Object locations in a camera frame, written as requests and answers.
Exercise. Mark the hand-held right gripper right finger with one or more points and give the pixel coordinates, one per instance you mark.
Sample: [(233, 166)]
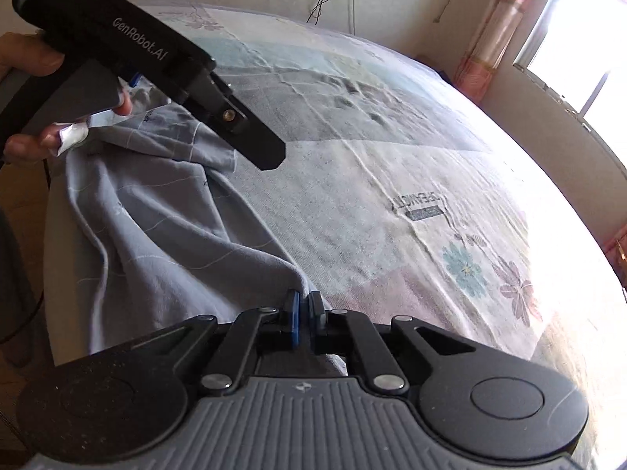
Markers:
[(314, 311)]

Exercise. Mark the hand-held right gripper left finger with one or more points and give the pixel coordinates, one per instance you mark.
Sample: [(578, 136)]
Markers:
[(294, 316)]

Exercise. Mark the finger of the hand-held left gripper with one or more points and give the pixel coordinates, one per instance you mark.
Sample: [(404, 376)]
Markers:
[(254, 142)]

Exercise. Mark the grey pants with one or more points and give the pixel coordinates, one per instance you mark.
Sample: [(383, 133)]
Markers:
[(147, 235)]

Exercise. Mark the person's left hand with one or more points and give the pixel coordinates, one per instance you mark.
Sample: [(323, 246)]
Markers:
[(29, 51)]

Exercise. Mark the bed with patchwork sheet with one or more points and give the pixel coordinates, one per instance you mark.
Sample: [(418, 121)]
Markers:
[(392, 156)]

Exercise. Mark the window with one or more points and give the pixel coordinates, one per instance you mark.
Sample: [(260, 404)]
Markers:
[(583, 58)]

